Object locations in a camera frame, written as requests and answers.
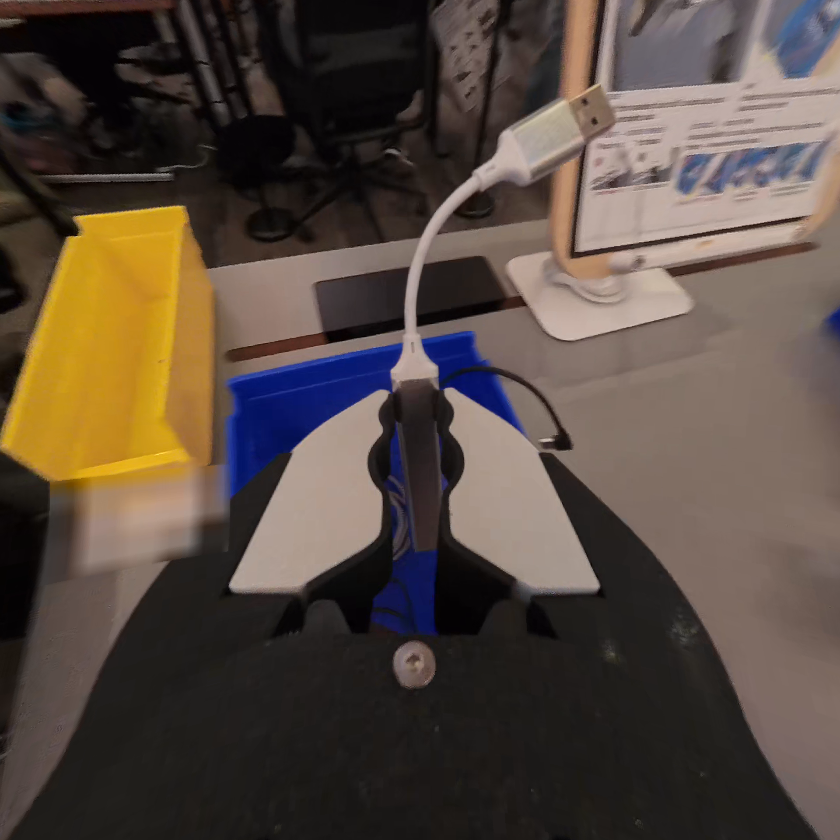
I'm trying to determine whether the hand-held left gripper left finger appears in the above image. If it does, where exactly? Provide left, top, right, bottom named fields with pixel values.
left=228, top=388, right=398, bottom=635

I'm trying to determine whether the silver usb hub white cable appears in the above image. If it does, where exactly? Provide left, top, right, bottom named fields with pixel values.
left=390, top=84, right=618, bottom=553

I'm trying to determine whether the printed instruction sheet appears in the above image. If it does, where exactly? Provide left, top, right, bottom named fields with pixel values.
left=571, top=0, right=840, bottom=258

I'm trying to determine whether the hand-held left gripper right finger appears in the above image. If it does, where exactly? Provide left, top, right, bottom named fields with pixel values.
left=433, top=387, right=601, bottom=635

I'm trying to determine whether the black cable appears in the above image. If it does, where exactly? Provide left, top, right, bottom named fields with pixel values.
left=436, top=366, right=573, bottom=452

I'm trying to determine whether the black office chair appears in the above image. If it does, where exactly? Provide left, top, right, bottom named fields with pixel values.
left=246, top=0, right=435, bottom=244

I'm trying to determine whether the black tripod with sheet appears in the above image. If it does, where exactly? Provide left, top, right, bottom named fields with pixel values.
left=430, top=0, right=521, bottom=219

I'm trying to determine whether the yellow plastic bin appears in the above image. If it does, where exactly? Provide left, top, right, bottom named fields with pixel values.
left=0, top=205, right=214, bottom=483

